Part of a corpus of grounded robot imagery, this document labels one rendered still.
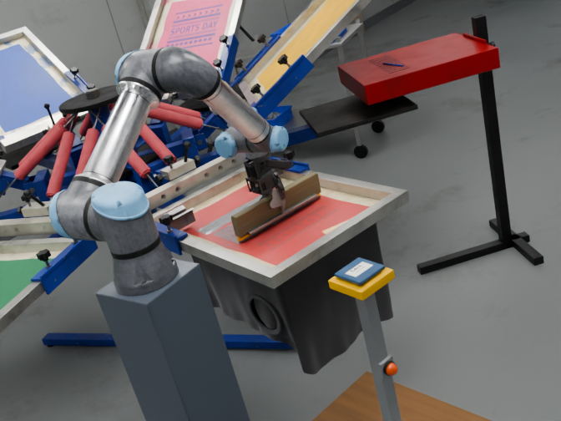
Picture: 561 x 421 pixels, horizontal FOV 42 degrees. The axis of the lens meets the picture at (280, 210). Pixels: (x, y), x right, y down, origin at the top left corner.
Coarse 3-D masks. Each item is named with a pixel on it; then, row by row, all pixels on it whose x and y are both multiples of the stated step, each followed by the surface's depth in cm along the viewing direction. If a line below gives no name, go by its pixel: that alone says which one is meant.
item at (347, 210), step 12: (240, 192) 272; (252, 192) 269; (228, 204) 264; (240, 204) 261; (324, 204) 244; (336, 204) 242; (348, 204) 240; (336, 216) 233; (348, 216) 231; (312, 228) 230; (324, 228) 228
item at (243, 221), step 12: (300, 180) 241; (312, 180) 244; (288, 192) 238; (300, 192) 241; (312, 192) 245; (264, 204) 233; (288, 204) 239; (240, 216) 228; (252, 216) 231; (264, 216) 234; (240, 228) 229; (252, 228) 232
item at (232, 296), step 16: (192, 256) 250; (208, 272) 247; (224, 272) 237; (208, 288) 255; (224, 288) 244; (240, 288) 234; (256, 288) 224; (272, 288) 216; (224, 304) 251; (240, 304) 240; (256, 304) 232; (272, 304) 222; (240, 320) 248; (256, 320) 233; (272, 320) 228; (272, 336) 231; (288, 336) 228
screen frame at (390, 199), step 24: (240, 168) 284; (216, 192) 275; (360, 192) 242; (384, 192) 233; (360, 216) 221; (384, 216) 225; (192, 240) 234; (336, 240) 213; (216, 264) 222; (240, 264) 211; (288, 264) 204
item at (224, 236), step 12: (216, 204) 267; (204, 216) 259; (216, 216) 256; (192, 228) 252; (228, 228) 245; (216, 240) 239; (228, 240) 236; (300, 240) 224; (312, 240) 222; (252, 252) 224; (264, 252) 222; (276, 252) 220; (288, 252) 219; (276, 264) 214
